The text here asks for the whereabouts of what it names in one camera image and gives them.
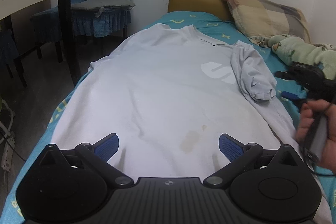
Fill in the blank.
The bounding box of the grey seat cushion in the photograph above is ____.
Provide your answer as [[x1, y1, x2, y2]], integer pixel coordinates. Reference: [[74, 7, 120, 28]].
[[71, 0, 136, 19]]

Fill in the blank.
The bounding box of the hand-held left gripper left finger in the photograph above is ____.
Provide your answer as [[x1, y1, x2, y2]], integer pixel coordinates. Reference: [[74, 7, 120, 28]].
[[39, 133, 135, 188]]

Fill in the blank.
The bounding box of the person's right hand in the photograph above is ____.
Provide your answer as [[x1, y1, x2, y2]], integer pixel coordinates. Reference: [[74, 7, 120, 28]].
[[295, 99, 336, 169]]

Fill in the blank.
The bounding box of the plaid pillow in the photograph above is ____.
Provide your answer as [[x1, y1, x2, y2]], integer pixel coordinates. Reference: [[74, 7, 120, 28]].
[[218, 0, 311, 45]]

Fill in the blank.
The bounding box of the blue printed bed sheet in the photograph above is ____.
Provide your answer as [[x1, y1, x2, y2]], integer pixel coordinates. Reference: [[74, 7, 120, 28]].
[[5, 11, 336, 224]]

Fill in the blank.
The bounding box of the white power strip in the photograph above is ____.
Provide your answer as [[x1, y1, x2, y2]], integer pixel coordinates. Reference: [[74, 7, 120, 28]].
[[1, 135, 16, 171]]

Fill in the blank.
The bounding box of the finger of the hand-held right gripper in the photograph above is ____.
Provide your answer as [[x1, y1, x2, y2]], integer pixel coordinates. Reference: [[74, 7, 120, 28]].
[[274, 71, 296, 81], [281, 91, 306, 107]]

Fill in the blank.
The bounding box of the white t-shirt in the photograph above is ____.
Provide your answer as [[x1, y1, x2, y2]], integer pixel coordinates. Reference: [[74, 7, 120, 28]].
[[50, 23, 332, 223]]

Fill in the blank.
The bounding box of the dark wooden chair white backrest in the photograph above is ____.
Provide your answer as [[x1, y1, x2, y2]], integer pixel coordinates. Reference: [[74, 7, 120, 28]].
[[0, 0, 81, 88]]

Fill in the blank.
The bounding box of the green plush blanket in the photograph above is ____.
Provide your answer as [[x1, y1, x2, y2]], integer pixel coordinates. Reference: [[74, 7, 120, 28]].
[[267, 34, 336, 80]]

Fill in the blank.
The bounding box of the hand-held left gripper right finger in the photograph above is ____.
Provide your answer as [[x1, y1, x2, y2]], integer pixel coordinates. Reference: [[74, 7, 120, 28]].
[[203, 134, 303, 188]]

